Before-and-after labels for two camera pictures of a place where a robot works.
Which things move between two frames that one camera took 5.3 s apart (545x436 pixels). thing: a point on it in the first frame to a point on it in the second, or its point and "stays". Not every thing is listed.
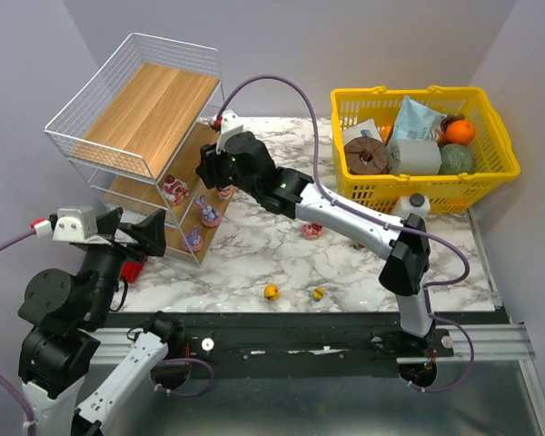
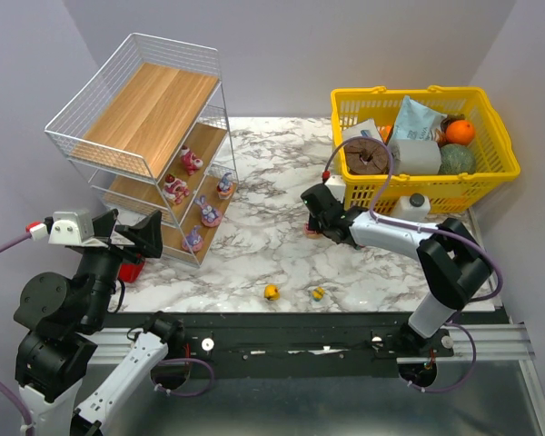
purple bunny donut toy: x=211 y=217 stays
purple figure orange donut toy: x=225 y=193 stays
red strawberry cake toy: x=174 y=189 stays
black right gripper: x=210 y=165 to x=321 y=213
